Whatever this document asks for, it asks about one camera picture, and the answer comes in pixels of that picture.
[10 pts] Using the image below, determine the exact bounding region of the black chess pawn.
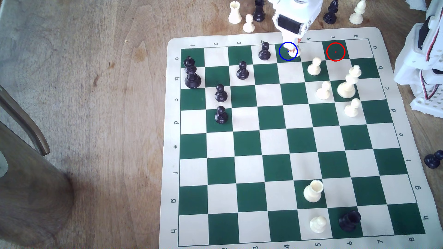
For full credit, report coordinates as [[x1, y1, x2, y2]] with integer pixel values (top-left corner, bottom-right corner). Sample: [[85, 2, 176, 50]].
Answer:
[[215, 106, 229, 125], [258, 41, 271, 61], [236, 61, 250, 80], [215, 84, 228, 102], [424, 150, 443, 169]]

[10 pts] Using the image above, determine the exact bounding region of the white crumpled tissue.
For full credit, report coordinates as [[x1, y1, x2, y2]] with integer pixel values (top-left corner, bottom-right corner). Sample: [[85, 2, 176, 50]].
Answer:
[[405, 0, 430, 13]]

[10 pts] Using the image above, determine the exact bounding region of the green and cream chess mat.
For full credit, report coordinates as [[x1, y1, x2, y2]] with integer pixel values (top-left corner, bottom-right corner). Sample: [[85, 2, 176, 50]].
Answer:
[[159, 27, 443, 249]]

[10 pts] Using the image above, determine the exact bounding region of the black chess rook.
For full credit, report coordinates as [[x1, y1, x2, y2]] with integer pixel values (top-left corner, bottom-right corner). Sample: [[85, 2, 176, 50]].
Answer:
[[338, 211, 362, 232]]

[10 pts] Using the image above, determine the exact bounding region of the black chess king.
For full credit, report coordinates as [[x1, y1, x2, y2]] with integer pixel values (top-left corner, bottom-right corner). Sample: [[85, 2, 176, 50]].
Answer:
[[183, 56, 202, 89]]

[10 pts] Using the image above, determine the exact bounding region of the tall black chess piece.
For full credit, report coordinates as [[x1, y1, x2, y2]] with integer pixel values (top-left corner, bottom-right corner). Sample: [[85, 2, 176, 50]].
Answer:
[[253, 0, 266, 22]]

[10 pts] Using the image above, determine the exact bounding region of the white chess rook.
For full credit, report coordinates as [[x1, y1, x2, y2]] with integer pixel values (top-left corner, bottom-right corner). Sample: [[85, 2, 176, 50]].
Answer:
[[303, 180, 324, 203], [228, 1, 242, 25]]

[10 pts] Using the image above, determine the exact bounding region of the white chess bishop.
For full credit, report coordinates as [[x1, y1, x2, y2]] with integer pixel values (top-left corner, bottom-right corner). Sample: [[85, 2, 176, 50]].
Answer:
[[349, 0, 367, 25]]

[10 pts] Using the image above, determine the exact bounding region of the dark wooden chair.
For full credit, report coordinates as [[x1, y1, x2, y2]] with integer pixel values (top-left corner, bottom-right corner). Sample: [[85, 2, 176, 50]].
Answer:
[[0, 84, 75, 247]]

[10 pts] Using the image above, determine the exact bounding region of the black chess bishop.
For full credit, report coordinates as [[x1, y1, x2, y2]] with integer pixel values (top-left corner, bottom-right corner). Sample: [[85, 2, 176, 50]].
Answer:
[[323, 0, 339, 25]]

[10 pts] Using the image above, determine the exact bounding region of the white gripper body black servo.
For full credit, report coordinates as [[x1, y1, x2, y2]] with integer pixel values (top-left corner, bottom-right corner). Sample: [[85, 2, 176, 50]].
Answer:
[[268, 0, 324, 39]]

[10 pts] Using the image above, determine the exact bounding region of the red and white servo cable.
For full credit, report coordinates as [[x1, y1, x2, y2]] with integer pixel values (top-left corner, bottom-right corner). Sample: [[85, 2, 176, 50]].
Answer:
[[419, 45, 441, 101]]

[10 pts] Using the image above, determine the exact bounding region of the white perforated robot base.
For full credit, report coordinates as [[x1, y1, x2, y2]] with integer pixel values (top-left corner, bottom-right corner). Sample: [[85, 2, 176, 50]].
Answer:
[[410, 93, 443, 119]]

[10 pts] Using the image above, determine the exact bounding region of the white chess king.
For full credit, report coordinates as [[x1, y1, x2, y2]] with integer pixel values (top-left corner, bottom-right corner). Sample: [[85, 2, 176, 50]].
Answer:
[[337, 65, 362, 99]]

